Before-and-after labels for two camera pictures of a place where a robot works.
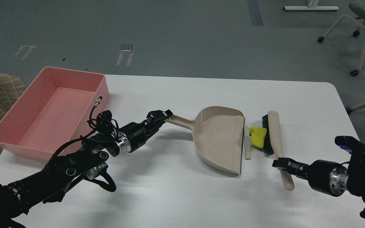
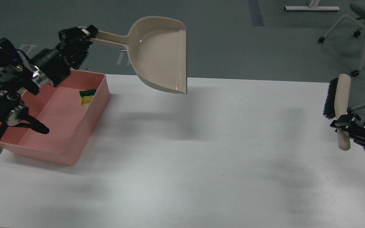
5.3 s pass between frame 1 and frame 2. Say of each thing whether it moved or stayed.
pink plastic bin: stayed
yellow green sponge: moved
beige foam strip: moved
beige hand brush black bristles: moved
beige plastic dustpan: moved
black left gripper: moved
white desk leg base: stayed
